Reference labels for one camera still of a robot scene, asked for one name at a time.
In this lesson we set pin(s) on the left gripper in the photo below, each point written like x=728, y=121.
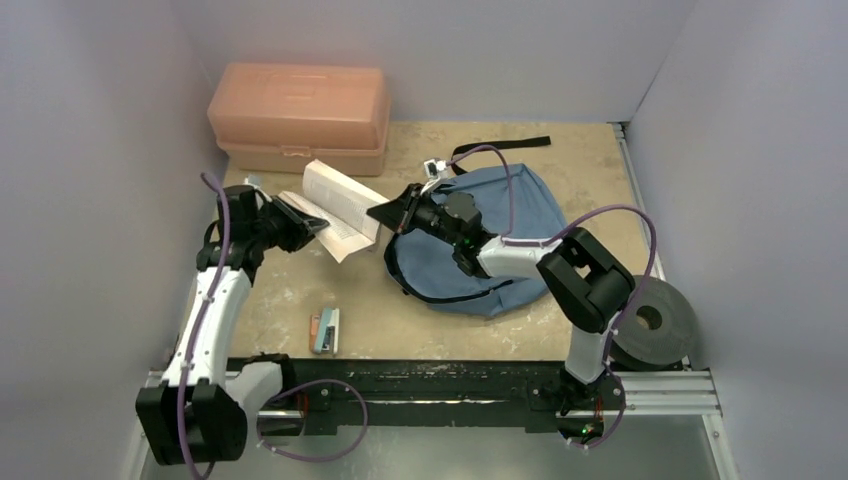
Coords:
x=301, y=226

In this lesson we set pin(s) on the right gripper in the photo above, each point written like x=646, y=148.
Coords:
x=409, y=211

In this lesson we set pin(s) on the blue backpack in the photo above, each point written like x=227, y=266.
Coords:
x=514, y=201

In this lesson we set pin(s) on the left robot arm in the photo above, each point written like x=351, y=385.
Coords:
x=205, y=344

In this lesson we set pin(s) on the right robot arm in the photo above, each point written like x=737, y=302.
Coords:
x=590, y=285

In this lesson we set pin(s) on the small orange eraser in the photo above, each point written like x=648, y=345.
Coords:
x=315, y=334

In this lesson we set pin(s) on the pink plastic storage box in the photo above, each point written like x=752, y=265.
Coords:
x=279, y=117

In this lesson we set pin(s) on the light blue stapler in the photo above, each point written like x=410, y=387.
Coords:
x=330, y=322

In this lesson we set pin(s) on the grey tape roll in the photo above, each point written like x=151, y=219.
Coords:
x=661, y=330

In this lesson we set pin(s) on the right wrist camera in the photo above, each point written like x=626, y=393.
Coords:
x=437, y=171

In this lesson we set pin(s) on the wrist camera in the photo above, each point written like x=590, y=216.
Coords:
x=437, y=171
x=255, y=182

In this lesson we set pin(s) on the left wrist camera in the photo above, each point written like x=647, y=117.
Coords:
x=255, y=182

